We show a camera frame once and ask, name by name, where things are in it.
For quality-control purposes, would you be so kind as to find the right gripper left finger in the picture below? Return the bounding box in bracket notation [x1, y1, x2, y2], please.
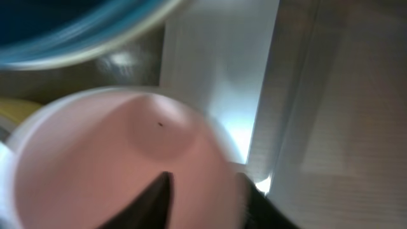
[99, 172, 174, 229]

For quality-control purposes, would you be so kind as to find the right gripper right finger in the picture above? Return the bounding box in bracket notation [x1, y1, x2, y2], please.
[237, 172, 299, 229]

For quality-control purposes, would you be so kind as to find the pink cup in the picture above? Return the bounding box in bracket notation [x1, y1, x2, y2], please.
[6, 87, 244, 228]

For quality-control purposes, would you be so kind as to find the yellow bowl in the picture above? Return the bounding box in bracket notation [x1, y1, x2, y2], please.
[1, 97, 42, 124]

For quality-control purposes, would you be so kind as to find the cream bowl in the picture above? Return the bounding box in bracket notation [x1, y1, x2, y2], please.
[1, 0, 186, 71]

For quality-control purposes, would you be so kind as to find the dark blue bowl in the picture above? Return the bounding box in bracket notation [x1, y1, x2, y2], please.
[1, 0, 166, 65]

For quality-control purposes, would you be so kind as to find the grey bowl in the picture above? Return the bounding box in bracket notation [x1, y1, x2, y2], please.
[1, 118, 21, 229]

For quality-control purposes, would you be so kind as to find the clear plastic storage container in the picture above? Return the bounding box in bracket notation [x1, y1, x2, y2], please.
[1, 0, 406, 228]

